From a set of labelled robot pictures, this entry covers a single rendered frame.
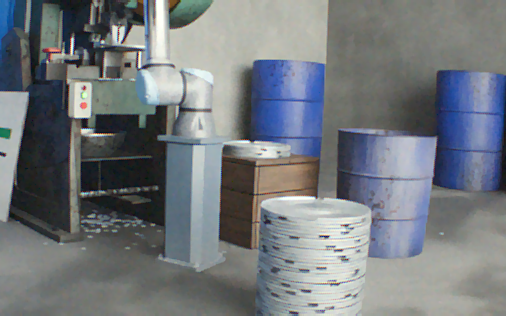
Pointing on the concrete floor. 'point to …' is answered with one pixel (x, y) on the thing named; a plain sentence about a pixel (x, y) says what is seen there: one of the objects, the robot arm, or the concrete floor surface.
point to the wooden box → (298, 175)
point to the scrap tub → (388, 185)
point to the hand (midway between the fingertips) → (117, 43)
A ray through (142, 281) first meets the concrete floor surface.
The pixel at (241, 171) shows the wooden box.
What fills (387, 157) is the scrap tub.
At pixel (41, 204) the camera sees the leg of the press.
